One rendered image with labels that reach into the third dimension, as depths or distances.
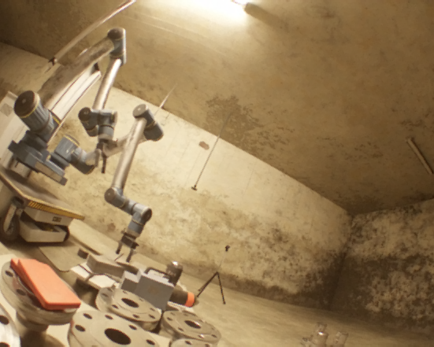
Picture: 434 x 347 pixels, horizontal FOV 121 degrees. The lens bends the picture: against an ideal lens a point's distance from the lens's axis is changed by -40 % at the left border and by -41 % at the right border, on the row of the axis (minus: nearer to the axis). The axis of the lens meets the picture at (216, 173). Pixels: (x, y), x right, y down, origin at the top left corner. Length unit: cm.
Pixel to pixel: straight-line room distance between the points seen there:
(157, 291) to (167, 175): 319
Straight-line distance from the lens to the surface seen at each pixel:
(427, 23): 271
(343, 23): 252
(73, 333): 56
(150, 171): 418
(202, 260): 416
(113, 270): 144
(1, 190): 152
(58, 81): 159
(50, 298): 56
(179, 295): 129
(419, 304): 524
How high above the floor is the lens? 58
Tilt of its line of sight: 21 degrees up
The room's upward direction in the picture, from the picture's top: 24 degrees clockwise
